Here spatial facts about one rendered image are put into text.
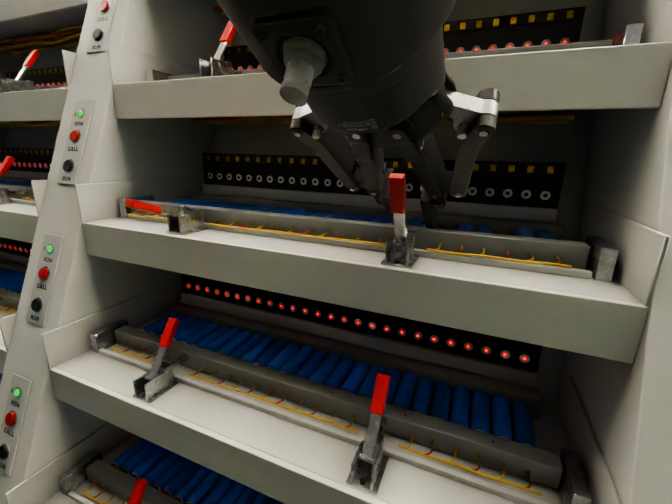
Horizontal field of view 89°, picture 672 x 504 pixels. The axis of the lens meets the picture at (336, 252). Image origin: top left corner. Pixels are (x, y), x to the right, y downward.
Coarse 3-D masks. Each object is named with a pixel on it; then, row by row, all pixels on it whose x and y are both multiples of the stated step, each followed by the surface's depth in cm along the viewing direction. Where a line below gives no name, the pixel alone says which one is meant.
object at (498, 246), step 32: (224, 224) 44; (256, 224) 42; (288, 224) 41; (320, 224) 39; (352, 224) 38; (384, 224) 37; (480, 256) 32; (512, 256) 33; (544, 256) 32; (576, 256) 31
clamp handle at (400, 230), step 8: (392, 176) 27; (400, 176) 27; (392, 184) 27; (400, 184) 27; (392, 192) 28; (400, 192) 28; (392, 200) 28; (400, 200) 28; (392, 208) 29; (400, 208) 29; (400, 216) 30; (400, 224) 30; (400, 232) 31; (400, 240) 32
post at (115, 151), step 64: (128, 0) 48; (192, 0) 58; (192, 64) 60; (64, 128) 50; (128, 128) 50; (192, 128) 61; (64, 192) 48; (192, 192) 63; (64, 256) 46; (64, 320) 46; (0, 384) 48; (64, 448) 48
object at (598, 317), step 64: (128, 192) 51; (256, 192) 57; (320, 192) 52; (128, 256) 44; (192, 256) 40; (256, 256) 36; (320, 256) 34; (384, 256) 34; (640, 256) 25; (448, 320) 30; (512, 320) 27; (576, 320) 26; (640, 320) 24
